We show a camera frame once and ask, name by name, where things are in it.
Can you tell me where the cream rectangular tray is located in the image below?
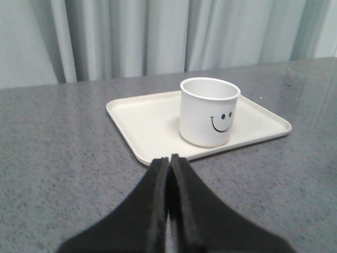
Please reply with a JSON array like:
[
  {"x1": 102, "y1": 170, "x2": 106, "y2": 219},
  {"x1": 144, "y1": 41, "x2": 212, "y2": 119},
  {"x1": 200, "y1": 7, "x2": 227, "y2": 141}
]
[{"x1": 106, "y1": 91, "x2": 292, "y2": 165}]

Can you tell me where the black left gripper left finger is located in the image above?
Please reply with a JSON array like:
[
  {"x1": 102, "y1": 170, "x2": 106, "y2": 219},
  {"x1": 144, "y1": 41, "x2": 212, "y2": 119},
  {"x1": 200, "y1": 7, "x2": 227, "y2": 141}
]
[{"x1": 58, "y1": 158, "x2": 169, "y2": 252}]

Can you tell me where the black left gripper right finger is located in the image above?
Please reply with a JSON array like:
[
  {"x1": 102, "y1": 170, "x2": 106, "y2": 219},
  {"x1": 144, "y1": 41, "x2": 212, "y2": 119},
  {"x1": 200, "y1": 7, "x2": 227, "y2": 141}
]
[{"x1": 168, "y1": 154, "x2": 294, "y2": 252}]

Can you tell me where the white smiley face mug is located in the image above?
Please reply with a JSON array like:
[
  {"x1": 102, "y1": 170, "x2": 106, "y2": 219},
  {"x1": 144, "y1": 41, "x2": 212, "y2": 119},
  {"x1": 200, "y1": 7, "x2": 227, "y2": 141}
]
[{"x1": 179, "y1": 77, "x2": 241, "y2": 148}]

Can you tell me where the pale grey-green curtain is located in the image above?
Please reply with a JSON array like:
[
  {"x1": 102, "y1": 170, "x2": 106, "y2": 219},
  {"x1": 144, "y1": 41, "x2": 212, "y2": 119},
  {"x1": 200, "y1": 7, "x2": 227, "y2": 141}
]
[{"x1": 1, "y1": 1, "x2": 336, "y2": 89}]

